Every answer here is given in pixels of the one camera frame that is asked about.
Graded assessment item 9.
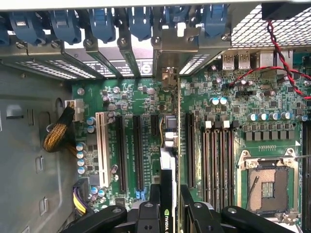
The black RAM slot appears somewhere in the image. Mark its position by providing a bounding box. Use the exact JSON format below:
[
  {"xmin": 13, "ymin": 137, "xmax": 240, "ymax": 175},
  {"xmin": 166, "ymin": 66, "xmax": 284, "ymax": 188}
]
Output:
[
  {"xmin": 227, "ymin": 120, "xmax": 235, "ymax": 207},
  {"xmin": 211, "ymin": 120, "xmax": 220, "ymax": 207},
  {"xmin": 220, "ymin": 120, "xmax": 228, "ymax": 207},
  {"xmin": 203, "ymin": 120, "xmax": 212, "ymax": 207},
  {"xmin": 307, "ymin": 121, "xmax": 311, "ymax": 233}
]

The long black expansion slot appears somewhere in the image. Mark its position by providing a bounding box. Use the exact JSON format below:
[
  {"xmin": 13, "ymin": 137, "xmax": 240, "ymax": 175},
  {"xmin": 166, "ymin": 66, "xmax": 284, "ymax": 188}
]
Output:
[
  {"xmin": 114, "ymin": 114, "xmax": 128, "ymax": 193},
  {"xmin": 132, "ymin": 114, "xmax": 146, "ymax": 200},
  {"xmin": 185, "ymin": 112, "xmax": 197, "ymax": 190}
]

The CPU socket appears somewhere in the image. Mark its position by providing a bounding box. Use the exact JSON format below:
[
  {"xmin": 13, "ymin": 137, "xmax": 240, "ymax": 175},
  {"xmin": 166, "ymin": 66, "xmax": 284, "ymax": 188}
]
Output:
[{"xmin": 237, "ymin": 148, "xmax": 300, "ymax": 220}]

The green motherboard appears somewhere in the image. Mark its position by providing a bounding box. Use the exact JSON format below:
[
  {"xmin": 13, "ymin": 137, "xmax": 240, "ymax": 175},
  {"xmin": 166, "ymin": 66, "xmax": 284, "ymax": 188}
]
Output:
[{"xmin": 71, "ymin": 50, "xmax": 311, "ymax": 233}]

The white expansion slot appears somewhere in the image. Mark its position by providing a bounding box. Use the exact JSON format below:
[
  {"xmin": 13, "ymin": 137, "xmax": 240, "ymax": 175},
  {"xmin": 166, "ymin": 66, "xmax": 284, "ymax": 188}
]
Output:
[{"xmin": 95, "ymin": 111, "xmax": 112, "ymax": 189}]

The short black expansion slot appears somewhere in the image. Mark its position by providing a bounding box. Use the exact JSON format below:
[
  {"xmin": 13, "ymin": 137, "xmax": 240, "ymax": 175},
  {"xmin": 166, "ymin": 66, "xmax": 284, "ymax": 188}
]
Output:
[{"xmin": 150, "ymin": 113, "xmax": 159, "ymax": 137}]

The white power connector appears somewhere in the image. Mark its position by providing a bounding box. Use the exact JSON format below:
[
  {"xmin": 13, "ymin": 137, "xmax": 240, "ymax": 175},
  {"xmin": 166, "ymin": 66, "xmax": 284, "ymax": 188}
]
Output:
[{"xmin": 64, "ymin": 98, "xmax": 85, "ymax": 122}]

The silver open PC case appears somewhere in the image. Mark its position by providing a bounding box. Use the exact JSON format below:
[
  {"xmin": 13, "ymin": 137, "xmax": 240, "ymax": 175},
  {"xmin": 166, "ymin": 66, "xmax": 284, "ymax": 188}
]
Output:
[{"xmin": 0, "ymin": 0, "xmax": 311, "ymax": 233}]

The perforated metal slot blank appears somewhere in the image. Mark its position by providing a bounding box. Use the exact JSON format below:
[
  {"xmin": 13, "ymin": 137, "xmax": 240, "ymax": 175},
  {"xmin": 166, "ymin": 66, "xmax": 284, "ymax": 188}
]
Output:
[
  {"xmin": 84, "ymin": 37, "xmax": 123, "ymax": 79},
  {"xmin": 60, "ymin": 46, "xmax": 104, "ymax": 80},
  {"xmin": 118, "ymin": 35, "xmax": 143, "ymax": 79},
  {"xmin": 179, "ymin": 33, "xmax": 232, "ymax": 76},
  {"xmin": 13, "ymin": 45, "xmax": 82, "ymax": 81}
]

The blue card retention clip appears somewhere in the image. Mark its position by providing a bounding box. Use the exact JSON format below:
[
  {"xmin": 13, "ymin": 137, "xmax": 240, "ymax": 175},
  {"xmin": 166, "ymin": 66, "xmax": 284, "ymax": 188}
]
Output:
[
  {"xmin": 164, "ymin": 5, "xmax": 190, "ymax": 25},
  {"xmin": 88, "ymin": 8, "xmax": 117, "ymax": 44},
  {"xmin": 50, "ymin": 9, "xmax": 82, "ymax": 46},
  {"xmin": 128, "ymin": 6, "xmax": 153, "ymax": 41},
  {"xmin": 9, "ymin": 11, "xmax": 46, "ymax": 46},
  {"xmin": 203, "ymin": 4, "xmax": 228, "ymax": 37},
  {"xmin": 0, "ymin": 21, "xmax": 10, "ymax": 46}
]

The small black box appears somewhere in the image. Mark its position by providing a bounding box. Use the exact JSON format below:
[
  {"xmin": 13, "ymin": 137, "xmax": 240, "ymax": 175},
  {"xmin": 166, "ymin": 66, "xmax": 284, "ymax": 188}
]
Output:
[{"xmin": 261, "ymin": 2, "xmax": 311, "ymax": 20}]

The purple yellow wire bundle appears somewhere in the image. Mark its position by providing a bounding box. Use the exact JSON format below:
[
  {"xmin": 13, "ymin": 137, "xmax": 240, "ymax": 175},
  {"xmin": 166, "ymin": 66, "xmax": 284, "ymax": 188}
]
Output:
[{"xmin": 72, "ymin": 179, "xmax": 90, "ymax": 216}]

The black yellow braided cable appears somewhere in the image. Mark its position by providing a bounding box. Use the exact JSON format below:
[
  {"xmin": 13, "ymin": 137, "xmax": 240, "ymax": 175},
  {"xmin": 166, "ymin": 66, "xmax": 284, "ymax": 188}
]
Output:
[{"xmin": 42, "ymin": 106, "xmax": 76, "ymax": 153}]

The red black twisted wire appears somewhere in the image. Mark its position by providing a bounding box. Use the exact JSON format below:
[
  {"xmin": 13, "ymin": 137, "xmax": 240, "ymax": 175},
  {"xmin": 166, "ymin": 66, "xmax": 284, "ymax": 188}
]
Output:
[{"xmin": 228, "ymin": 19, "xmax": 311, "ymax": 100}]

